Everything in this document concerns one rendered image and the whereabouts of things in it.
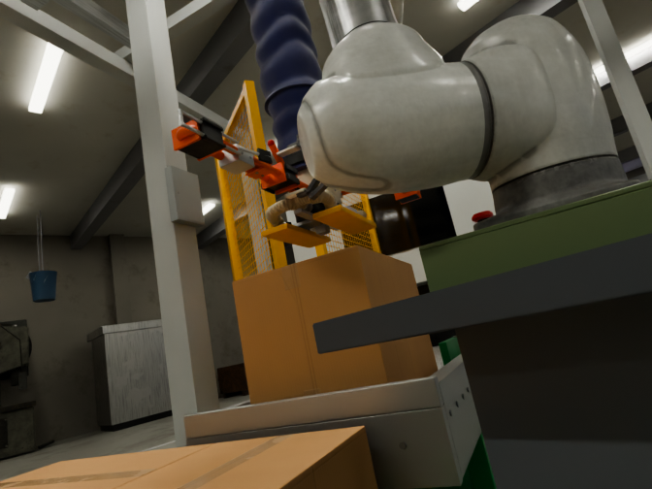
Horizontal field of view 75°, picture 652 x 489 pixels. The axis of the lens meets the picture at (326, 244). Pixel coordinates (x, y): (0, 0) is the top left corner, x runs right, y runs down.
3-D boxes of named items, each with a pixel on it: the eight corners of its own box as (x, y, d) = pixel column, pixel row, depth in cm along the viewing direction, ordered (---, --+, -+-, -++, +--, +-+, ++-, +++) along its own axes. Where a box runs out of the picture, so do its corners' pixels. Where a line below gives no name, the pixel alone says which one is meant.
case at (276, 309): (339, 386, 170) (319, 288, 179) (438, 370, 155) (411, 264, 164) (253, 425, 116) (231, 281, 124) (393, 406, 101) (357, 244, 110)
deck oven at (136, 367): (168, 412, 905) (158, 326, 946) (189, 410, 828) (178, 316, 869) (93, 432, 809) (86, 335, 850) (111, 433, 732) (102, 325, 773)
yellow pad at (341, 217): (352, 235, 162) (349, 222, 163) (376, 227, 158) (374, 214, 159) (312, 219, 132) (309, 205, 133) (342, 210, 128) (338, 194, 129)
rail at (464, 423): (505, 354, 295) (497, 327, 300) (513, 353, 293) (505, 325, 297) (439, 479, 89) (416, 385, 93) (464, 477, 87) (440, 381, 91)
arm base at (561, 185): (651, 205, 61) (639, 168, 62) (642, 190, 44) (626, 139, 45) (519, 237, 72) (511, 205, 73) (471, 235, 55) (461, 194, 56)
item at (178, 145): (199, 161, 102) (196, 143, 103) (223, 150, 99) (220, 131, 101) (173, 150, 95) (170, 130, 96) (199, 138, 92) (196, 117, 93)
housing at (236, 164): (235, 176, 113) (232, 160, 114) (256, 167, 111) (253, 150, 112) (217, 168, 107) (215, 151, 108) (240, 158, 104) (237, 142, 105)
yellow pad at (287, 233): (309, 248, 169) (307, 236, 170) (331, 242, 166) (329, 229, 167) (261, 237, 139) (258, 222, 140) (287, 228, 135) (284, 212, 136)
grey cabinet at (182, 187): (198, 228, 236) (191, 178, 242) (206, 225, 233) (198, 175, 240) (170, 221, 218) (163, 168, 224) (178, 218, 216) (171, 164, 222)
